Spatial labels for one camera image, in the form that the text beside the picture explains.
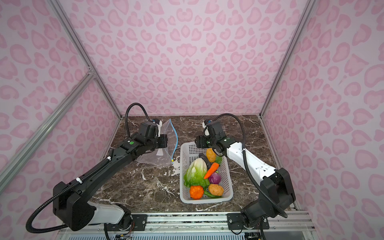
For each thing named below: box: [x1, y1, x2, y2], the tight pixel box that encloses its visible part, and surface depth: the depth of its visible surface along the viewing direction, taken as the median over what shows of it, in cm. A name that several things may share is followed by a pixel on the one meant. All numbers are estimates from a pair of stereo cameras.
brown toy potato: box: [208, 183, 224, 196], surface depth 80 cm
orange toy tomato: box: [189, 185, 204, 200], surface depth 78 cm
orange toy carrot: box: [204, 162, 220, 180], surface depth 85 cm
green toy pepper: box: [204, 190, 222, 199], surface depth 81 cm
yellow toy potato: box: [206, 148, 217, 163], surface depth 92 cm
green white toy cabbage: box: [183, 158, 210, 188], surface depth 82 cm
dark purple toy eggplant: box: [198, 153, 212, 171], surface depth 92 cm
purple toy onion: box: [208, 172, 222, 185], surface depth 83 cm
